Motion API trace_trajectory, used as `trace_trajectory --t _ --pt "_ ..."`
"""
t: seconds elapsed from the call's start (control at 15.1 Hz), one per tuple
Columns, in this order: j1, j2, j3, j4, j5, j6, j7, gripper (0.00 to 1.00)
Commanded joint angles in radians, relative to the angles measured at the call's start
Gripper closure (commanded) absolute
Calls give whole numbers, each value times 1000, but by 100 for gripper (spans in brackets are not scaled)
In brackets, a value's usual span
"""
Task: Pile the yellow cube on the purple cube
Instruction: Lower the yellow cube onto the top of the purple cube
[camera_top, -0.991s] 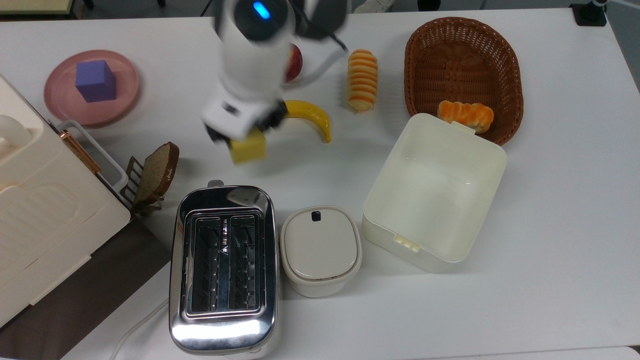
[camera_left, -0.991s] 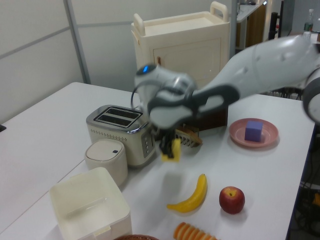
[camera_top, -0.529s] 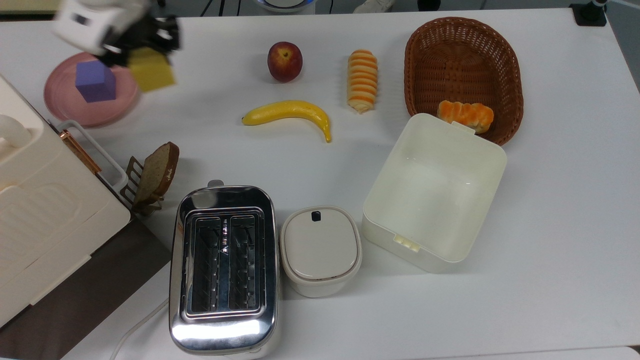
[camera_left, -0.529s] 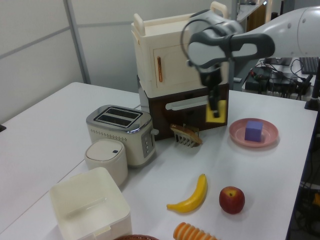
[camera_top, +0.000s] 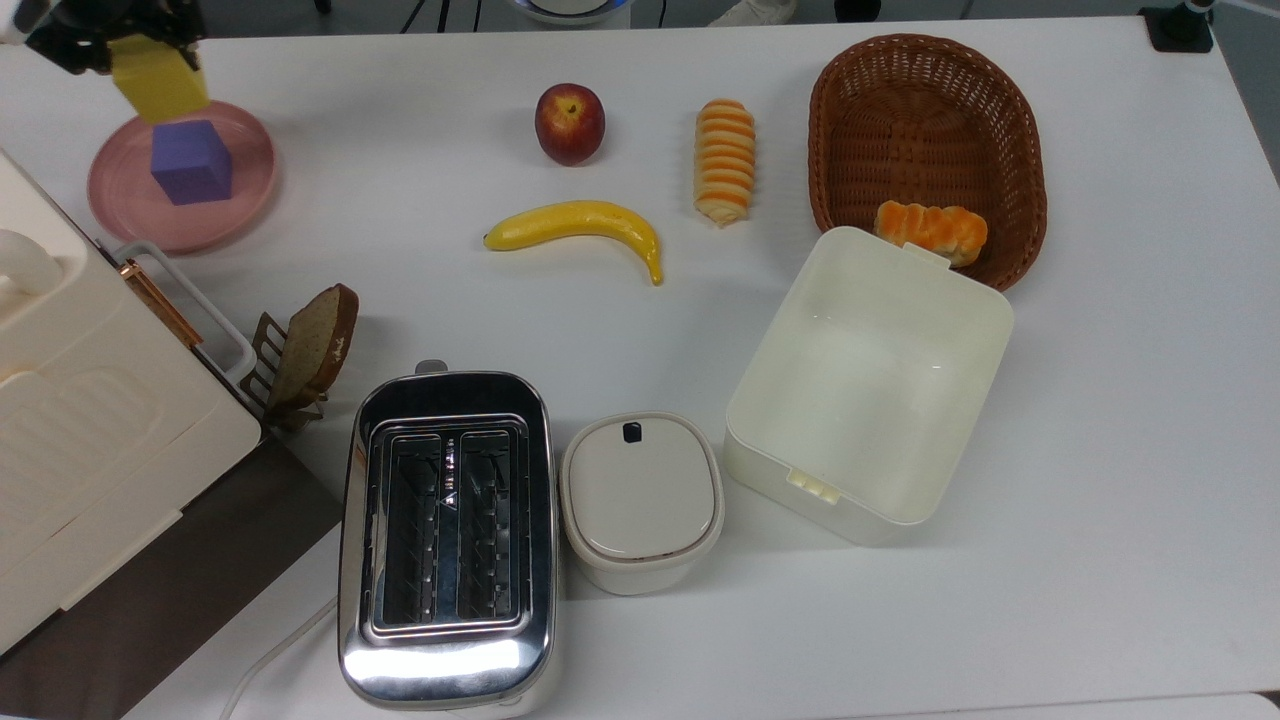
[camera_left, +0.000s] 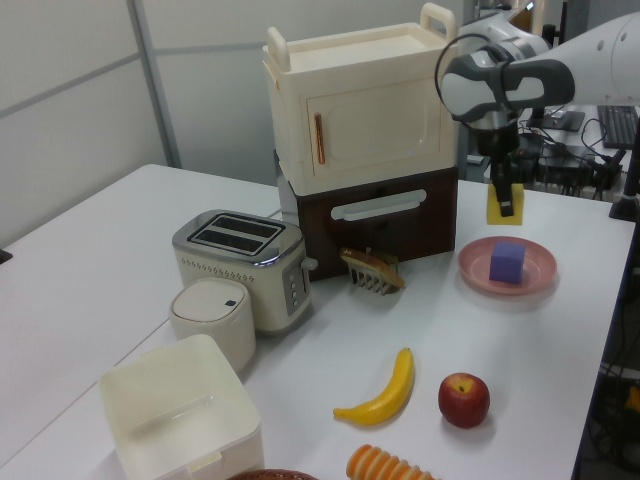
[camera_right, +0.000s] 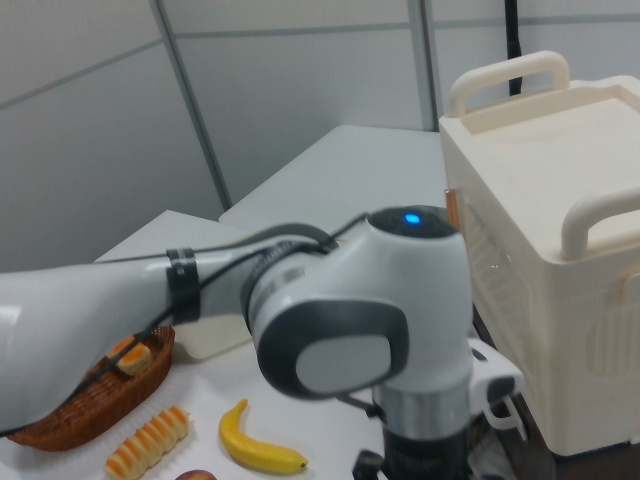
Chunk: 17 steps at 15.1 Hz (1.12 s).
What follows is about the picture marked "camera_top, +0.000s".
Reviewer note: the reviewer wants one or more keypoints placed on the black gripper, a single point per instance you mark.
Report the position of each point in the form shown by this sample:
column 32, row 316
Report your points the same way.
column 110, row 15

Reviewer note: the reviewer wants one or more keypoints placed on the yellow cube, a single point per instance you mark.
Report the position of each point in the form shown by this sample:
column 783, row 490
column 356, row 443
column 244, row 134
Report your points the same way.
column 160, row 85

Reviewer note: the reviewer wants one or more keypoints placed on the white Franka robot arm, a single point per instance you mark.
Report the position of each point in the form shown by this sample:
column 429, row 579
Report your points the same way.
column 15, row 20

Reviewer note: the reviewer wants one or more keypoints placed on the purple cube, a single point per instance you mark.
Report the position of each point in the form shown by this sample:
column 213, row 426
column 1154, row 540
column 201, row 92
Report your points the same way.
column 192, row 165

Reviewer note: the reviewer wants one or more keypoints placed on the pink round plate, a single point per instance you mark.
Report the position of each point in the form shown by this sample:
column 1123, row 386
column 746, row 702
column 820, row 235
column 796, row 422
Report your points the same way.
column 130, row 215

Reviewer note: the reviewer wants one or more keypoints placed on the brown toast rack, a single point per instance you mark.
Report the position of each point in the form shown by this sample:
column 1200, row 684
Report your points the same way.
column 265, row 350

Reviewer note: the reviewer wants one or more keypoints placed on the brown bread slice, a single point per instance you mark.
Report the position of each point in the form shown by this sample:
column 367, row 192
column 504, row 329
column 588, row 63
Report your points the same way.
column 315, row 345

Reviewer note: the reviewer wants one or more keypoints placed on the cream toy oven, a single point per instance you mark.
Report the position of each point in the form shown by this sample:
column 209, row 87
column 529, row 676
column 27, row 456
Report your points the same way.
column 90, row 440

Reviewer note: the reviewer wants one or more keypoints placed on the white blue round device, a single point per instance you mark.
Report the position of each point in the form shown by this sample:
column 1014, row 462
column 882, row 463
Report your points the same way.
column 570, row 8

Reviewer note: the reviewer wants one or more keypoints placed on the red apple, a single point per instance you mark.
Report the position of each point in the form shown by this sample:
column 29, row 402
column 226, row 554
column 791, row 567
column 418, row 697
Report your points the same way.
column 570, row 125

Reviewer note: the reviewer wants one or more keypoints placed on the yellow banana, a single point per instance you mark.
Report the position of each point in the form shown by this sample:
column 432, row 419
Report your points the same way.
column 575, row 222

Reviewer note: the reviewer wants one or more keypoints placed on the long orange striped bread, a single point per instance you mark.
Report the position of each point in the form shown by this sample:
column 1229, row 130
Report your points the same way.
column 725, row 160

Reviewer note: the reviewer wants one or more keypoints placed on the white shoe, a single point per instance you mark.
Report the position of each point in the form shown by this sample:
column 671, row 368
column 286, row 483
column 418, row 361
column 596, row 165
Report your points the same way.
column 750, row 12

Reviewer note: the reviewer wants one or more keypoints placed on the small cream lidded container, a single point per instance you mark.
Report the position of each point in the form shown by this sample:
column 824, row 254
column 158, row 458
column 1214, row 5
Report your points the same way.
column 640, row 500

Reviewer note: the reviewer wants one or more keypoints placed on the silver two-slot toaster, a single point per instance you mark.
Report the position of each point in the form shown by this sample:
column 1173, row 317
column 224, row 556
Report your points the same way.
column 450, row 660

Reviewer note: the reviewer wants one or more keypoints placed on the brown wicker basket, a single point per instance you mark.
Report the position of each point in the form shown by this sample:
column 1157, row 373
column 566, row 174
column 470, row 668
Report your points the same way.
column 920, row 130

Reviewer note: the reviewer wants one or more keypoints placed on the open cream plastic box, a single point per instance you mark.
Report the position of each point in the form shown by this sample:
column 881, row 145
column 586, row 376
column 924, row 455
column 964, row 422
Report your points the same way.
column 870, row 390

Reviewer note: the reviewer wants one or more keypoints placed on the short orange striped bread roll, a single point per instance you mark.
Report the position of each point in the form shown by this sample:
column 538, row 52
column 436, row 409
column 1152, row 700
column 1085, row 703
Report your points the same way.
column 935, row 232

